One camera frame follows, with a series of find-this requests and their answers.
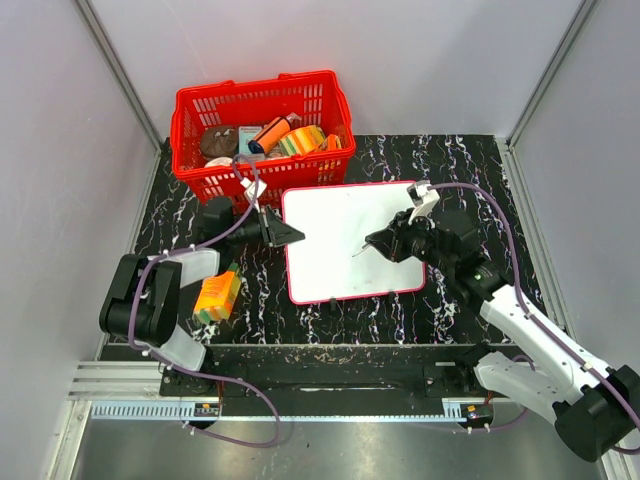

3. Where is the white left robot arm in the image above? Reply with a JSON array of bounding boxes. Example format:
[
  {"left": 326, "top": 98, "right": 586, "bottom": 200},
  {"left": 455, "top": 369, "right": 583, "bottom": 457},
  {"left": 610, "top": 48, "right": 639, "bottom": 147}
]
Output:
[{"left": 99, "top": 197, "right": 305, "bottom": 396}]

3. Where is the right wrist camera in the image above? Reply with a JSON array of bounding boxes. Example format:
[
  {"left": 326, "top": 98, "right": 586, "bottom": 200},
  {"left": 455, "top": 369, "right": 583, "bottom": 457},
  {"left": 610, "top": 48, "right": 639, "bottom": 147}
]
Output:
[{"left": 407, "top": 180, "right": 440, "bottom": 224}]

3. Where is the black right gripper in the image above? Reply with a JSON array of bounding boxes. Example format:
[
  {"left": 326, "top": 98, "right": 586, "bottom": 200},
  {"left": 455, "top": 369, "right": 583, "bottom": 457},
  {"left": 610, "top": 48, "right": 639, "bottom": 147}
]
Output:
[{"left": 366, "top": 208, "right": 454, "bottom": 274}]

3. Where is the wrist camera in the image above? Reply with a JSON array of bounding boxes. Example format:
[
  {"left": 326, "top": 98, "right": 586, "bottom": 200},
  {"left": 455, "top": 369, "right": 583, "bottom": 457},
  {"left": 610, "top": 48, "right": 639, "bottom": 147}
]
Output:
[
  {"left": 241, "top": 178, "right": 267, "bottom": 210},
  {"left": 407, "top": 180, "right": 440, "bottom": 224}
]

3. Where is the orange pump bottle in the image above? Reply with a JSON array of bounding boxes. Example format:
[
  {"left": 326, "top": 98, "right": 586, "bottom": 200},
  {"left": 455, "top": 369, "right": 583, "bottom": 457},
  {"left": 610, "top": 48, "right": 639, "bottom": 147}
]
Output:
[{"left": 250, "top": 112, "right": 302, "bottom": 154}]

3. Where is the orange yellow sponge pack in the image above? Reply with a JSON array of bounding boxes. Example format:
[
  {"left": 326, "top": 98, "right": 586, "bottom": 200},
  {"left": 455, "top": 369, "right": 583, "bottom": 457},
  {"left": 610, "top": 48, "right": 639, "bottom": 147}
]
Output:
[{"left": 193, "top": 264, "right": 241, "bottom": 325}]

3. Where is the blue whiteboard marker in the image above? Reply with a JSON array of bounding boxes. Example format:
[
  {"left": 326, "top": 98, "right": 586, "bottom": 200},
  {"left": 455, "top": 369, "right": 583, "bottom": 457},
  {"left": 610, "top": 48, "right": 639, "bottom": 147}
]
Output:
[{"left": 351, "top": 243, "right": 371, "bottom": 258}]

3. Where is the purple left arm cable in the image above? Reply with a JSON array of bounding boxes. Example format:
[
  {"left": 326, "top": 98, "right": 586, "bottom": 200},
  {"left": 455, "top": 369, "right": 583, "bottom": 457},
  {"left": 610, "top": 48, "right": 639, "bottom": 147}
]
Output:
[{"left": 127, "top": 153, "right": 282, "bottom": 448}]

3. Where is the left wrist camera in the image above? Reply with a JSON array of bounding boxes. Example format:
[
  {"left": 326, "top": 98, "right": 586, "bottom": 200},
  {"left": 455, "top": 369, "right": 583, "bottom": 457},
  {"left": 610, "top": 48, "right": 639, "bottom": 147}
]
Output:
[{"left": 241, "top": 178, "right": 267, "bottom": 210}]

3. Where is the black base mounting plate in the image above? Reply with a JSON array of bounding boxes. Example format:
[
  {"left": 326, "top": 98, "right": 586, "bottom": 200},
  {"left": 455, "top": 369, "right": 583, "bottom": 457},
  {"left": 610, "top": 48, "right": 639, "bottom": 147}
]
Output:
[{"left": 158, "top": 344, "right": 516, "bottom": 400}]

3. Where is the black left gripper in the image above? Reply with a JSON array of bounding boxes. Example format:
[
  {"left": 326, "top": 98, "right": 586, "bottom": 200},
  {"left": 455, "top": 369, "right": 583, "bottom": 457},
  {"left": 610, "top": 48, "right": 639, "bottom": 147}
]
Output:
[{"left": 227, "top": 206, "right": 304, "bottom": 250}]

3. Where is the teal small box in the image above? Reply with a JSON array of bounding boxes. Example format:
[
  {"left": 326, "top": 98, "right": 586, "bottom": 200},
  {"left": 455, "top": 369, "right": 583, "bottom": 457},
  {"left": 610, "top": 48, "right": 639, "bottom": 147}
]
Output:
[{"left": 238, "top": 125, "right": 265, "bottom": 163}]

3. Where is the pink framed whiteboard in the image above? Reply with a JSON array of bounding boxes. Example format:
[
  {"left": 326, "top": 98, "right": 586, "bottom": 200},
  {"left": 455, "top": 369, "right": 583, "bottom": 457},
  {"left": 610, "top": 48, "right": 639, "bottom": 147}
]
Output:
[{"left": 282, "top": 181, "right": 426, "bottom": 305}]

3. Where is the red plastic basket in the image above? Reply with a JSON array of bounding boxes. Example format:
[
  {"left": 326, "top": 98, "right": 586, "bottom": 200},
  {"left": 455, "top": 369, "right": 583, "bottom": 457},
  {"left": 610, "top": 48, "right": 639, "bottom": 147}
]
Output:
[{"left": 169, "top": 70, "right": 356, "bottom": 208}]

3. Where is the orange snack packet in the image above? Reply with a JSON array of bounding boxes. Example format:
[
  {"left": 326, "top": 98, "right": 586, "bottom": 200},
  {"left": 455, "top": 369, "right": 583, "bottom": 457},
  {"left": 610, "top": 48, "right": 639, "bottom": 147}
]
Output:
[{"left": 318, "top": 134, "right": 342, "bottom": 152}]

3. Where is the yellow green striped sponge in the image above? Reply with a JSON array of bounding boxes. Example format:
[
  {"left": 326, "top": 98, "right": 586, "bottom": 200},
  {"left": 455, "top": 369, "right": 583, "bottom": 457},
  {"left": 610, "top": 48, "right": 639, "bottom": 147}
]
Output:
[{"left": 279, "top": 125, "right": 326, "bottom": 156}]

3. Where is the white round lid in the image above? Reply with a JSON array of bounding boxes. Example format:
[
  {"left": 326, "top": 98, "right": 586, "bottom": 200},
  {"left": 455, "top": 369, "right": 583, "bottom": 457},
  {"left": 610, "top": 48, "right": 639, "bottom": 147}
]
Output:
[{"left": 204, "top": 156, "right": 234, "bottom": 168}]

